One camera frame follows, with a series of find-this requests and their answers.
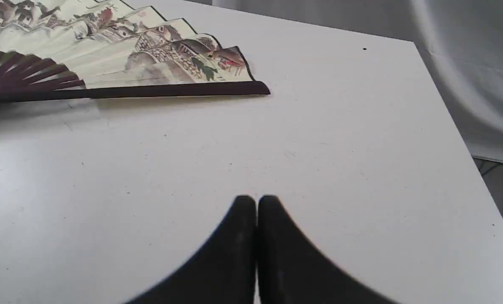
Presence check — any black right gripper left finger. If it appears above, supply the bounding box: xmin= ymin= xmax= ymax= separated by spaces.
xmin=130 ymin=195 xmax=257 ymax=304

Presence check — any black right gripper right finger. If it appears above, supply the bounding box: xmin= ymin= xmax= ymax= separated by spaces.
xmin=257 ymin=195 xmax=392 ymax=304

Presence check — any painted paper folding fan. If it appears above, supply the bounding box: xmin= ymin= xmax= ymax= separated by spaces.
xmin=0 ymin=0 xmax=270 ymax=104

